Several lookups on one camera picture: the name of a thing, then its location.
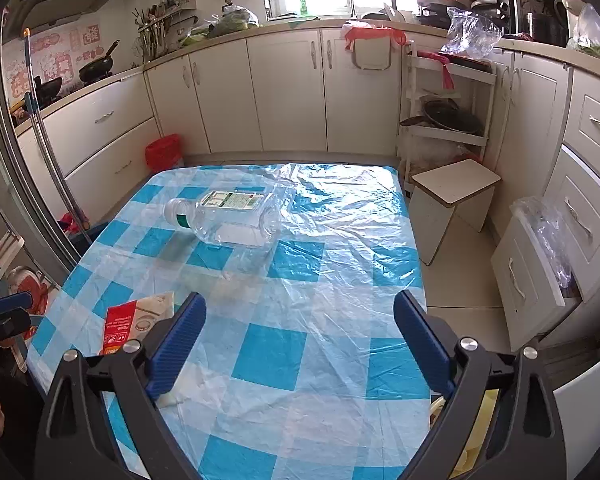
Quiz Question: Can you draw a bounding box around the yellow trash bucket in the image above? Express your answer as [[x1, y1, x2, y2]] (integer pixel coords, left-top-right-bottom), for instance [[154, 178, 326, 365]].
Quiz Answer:
[[449, 389, 498, 479]]

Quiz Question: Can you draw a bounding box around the red lined trash bin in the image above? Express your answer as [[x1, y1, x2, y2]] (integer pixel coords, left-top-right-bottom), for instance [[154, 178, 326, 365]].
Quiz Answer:
[[144, 133, 184, 174]]

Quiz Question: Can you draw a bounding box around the red orange food package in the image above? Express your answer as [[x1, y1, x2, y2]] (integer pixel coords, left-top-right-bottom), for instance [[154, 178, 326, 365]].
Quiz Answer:
[[99, 292, 174, 356]]

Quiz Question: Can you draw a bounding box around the white folding rack with decorations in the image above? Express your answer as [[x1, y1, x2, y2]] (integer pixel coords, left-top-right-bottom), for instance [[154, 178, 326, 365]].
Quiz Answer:
[[0, 204, 59, 370]]

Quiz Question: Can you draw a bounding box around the blue dustpan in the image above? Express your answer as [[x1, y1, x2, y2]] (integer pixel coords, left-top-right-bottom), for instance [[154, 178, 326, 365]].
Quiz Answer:
[[58, 212, 109, 256]]

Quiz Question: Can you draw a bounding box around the blue checkered plastic tablecloth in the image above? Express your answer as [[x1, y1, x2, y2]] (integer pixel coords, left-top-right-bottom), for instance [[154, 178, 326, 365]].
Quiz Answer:
[[27, 164, 430, 479]]

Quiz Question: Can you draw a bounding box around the clear plastic bottle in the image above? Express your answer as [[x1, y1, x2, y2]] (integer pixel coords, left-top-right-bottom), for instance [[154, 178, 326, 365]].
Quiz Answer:
[[164, 188, 283, 249]]

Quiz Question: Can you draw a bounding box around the small white stool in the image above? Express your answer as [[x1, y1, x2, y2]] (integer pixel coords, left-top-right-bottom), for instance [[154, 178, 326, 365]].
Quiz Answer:
[[408, 159, 501, 266]]

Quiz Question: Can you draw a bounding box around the clear bag in drawer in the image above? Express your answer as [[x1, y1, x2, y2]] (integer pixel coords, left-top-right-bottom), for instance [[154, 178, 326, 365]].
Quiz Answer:
[[509, 196, 574, 290]]

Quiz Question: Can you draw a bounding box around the mop pole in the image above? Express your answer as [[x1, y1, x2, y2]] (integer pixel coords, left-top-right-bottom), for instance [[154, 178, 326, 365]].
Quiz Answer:
[[21, 27, 94, 246]]

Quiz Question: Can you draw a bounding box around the black frying pan on cart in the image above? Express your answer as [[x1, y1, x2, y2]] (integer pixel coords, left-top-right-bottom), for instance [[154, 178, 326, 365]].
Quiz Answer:
[[400, 99, 483, 136]]

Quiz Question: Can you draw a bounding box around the white tiered storage cart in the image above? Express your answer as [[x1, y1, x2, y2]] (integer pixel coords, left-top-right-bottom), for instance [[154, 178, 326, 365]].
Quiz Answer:
[[397, 39, 498, 188]]

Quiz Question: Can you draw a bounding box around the black wok on stove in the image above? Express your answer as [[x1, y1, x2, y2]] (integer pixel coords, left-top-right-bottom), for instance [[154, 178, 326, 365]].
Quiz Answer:
[[78, 40, 120, 84]]

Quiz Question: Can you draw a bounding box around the clear plastic bag on cart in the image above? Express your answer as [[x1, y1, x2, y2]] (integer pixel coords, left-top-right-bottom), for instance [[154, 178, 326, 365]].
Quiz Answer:
[[440, 6, 504, 60]]

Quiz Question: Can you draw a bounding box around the red bag on cabinet hook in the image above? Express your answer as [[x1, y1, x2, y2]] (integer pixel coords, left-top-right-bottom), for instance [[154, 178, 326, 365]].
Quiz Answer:
[[341, 21, 408, 52]]

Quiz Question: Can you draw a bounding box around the bag of vegetables on counter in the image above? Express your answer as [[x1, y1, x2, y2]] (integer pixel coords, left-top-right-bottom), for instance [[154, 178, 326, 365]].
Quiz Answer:
[[178, 6, 261, 48]]

